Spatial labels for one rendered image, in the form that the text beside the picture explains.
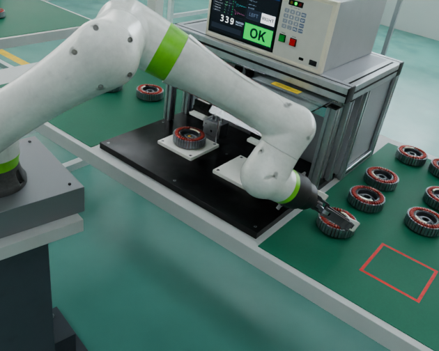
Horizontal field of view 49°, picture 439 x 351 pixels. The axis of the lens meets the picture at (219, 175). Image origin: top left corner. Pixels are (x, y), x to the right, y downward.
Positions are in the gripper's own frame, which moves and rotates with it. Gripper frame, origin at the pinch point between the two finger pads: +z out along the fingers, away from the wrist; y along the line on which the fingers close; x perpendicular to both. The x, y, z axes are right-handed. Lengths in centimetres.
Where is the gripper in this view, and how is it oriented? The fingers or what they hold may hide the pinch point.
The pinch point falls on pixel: (338, 212)
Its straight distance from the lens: 141.8
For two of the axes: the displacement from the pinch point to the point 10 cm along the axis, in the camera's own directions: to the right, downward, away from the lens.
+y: 4.8, 5.3, -7.0
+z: 6.7, 3.0, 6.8
